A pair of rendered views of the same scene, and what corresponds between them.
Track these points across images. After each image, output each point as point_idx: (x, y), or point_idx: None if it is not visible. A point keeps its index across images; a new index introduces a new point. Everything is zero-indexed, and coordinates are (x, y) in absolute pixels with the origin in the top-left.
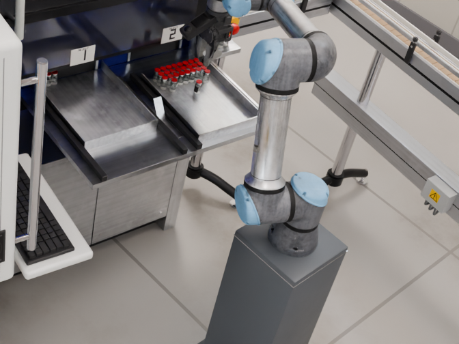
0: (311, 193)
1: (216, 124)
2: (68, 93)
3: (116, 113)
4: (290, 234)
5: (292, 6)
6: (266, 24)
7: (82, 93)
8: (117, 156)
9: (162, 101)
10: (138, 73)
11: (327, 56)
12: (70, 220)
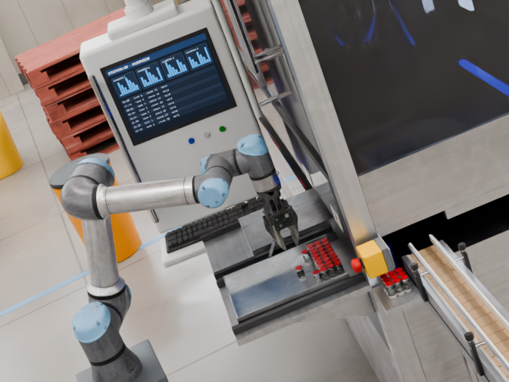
0: (76, 314)
1: (248, 295)
2: (317, 208)
3: (282, 236)
4: None
5: (161, 181)
6: (455, 340)
7: (316, 214)
8: (228, 244)
9: (273, 248)
10: (344, 240)
11: (61, 192)
12: (197, 248)
